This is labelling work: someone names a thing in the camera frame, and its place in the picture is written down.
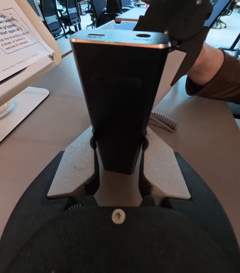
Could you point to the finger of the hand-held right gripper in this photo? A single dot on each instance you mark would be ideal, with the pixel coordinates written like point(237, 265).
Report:
point(193, 47)

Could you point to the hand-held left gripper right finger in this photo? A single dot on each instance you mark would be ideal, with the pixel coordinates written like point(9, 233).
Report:
point(162, 170)

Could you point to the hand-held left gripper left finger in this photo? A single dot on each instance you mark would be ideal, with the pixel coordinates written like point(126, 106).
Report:
point(75, 168)

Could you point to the black usb hub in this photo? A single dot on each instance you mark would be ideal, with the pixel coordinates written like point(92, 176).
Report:
point(120, 96)

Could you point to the person's right forearm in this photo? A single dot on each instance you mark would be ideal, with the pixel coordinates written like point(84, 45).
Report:
point(234, 81)

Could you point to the person's right hand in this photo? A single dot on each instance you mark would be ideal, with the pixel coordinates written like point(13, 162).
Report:
point(209, 61)

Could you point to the black office chair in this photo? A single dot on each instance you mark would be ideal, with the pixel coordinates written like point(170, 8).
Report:
point(220, 19)
point(73, 15)
point(51, 23)
point(98, 10)

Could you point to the wooden office desk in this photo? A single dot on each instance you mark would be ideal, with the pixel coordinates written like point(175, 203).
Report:
point(130, 15)

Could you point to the instruction sheet on stand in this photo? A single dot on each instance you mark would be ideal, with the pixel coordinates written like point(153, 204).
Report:
point(26, 102)

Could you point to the round metal fastener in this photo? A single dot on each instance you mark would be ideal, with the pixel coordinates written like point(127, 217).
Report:
point(51, 57)

